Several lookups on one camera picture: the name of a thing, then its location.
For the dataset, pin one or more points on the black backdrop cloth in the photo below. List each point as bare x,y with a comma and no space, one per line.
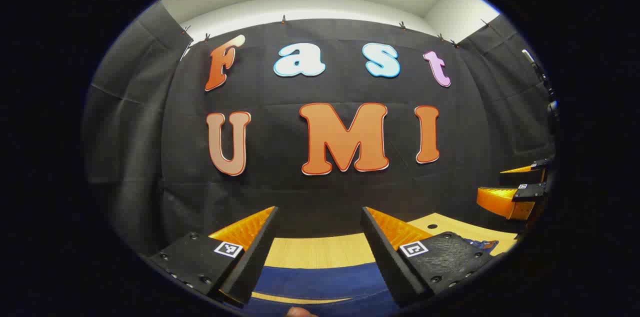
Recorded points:
280,187

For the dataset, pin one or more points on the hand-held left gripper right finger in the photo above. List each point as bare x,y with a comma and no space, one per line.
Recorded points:
387,262

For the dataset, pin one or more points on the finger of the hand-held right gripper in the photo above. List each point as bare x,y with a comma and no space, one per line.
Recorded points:
495,202
520,177

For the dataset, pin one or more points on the black metal stand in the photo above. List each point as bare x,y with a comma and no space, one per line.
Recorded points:
545,82

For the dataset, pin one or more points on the blue denim jeans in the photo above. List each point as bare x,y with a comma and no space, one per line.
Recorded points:
325,282

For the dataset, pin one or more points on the row of small backdrop clamps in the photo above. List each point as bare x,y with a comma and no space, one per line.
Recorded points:
283,19

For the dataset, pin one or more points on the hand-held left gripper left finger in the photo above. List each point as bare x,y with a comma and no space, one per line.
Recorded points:
252,262

